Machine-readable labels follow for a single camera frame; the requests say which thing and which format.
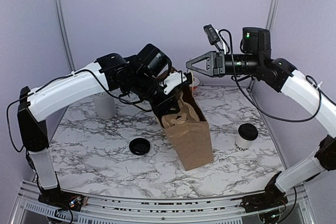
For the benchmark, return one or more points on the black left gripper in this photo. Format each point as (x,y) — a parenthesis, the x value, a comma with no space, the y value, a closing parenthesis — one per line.
(164,107)

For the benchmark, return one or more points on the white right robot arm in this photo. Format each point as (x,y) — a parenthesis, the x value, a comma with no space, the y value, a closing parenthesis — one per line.
(285,78)

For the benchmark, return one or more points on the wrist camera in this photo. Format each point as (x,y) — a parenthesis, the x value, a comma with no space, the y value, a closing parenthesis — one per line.
(175,79)
(215,38)

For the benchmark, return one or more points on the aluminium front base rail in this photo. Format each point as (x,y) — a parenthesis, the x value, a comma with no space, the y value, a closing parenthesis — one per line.
(89,208)

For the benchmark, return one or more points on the brown paper takeout bag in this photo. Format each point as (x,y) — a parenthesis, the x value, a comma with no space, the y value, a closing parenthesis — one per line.
(191,140)

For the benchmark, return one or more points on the black plastic cup lid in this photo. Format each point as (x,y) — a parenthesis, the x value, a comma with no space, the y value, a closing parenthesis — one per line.
(248,131)

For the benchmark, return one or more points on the white paper cup with print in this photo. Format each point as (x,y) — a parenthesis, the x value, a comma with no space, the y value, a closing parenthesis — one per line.
(242,144)

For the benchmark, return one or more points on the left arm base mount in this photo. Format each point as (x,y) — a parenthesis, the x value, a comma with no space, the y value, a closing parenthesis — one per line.
(59,198)

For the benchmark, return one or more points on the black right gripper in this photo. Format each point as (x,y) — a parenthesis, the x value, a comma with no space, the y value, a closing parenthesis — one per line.
(218,68)

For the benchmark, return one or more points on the left aluminium frame post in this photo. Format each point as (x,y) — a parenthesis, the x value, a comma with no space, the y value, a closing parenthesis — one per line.
(63,33)

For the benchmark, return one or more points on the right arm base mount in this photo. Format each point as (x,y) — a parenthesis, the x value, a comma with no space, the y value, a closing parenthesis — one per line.
(263,201)

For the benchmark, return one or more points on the white container with sachets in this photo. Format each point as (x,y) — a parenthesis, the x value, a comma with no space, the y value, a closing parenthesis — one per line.
(105,105)

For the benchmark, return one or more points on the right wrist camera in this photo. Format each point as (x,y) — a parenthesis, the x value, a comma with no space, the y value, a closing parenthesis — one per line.
(215,38)

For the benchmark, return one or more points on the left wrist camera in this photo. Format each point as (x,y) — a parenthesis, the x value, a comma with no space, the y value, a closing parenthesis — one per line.
(175,79)

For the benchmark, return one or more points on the orange white ceramic bowl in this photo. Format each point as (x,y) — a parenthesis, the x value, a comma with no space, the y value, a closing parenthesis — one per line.
(194,84)

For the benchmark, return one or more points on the brown cardboard cup carrier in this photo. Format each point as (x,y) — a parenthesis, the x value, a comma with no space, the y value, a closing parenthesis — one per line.
(186,113)

